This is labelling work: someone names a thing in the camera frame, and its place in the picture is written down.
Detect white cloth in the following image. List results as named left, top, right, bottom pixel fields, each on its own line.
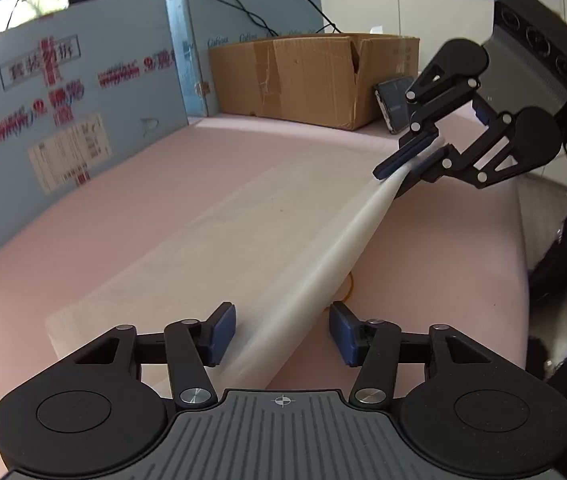
left=45, top=135, right=447, bottom=391

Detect brown cardboard box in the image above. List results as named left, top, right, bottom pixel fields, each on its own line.
left=208, top=32, right=420, bottom=132

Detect plain blue cardboard box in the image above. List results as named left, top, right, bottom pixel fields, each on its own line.
left=166, top=0, right=324, bottom=118

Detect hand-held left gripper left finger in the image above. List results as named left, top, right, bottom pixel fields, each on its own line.
left=61, top=301, right=238, bottom=411

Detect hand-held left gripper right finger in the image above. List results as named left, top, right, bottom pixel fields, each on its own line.
left=329, top=301, right=507, bottom=408

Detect dark phone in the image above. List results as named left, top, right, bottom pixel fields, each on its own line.
left=374, top=76, right=417, bottom=135

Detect black cable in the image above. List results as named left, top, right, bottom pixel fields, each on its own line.
left=198, top=0, right=347, bottom=37

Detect orange rubber band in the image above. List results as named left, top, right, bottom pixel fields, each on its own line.
left=339, top=271, right=357, bottom=306

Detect large blue printed cardboard box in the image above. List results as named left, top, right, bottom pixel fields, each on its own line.
left=0, top=0, right=189, bottom=278

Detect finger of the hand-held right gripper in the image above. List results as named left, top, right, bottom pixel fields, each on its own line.
left=396, top=111, right=520, bottom=199
left=372, top=66, right=481, bottom=180

